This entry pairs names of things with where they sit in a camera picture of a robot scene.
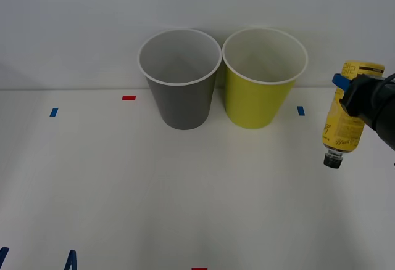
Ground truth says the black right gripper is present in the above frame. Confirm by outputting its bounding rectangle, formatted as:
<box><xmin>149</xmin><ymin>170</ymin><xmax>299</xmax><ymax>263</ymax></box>
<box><xmin>331</xmin><ymin>73</ymin><xmax>383</xmax><ymax>123</ymax></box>

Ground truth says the yellow bottle with black cap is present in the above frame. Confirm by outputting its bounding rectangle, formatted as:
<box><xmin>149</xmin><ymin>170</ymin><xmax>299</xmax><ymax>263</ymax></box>
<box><xmin>320</xmin><ymin>60</ymin><xmax>386</xmax><ymax>170</ymax></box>

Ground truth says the yellow-green plastic waste bin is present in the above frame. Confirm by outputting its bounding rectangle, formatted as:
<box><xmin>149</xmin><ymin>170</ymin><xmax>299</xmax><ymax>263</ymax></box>
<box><xmin>222</xmin><ymin>27</ymin><xmax>309</xmax><ymax>130</ymax></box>

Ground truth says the grey plastic waste bin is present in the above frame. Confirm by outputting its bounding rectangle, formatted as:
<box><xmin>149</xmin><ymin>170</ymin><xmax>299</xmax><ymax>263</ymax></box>
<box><xmin>137</xmin><ymin>28</ymin><xmax>223</xmax><ymax>131</ymax></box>

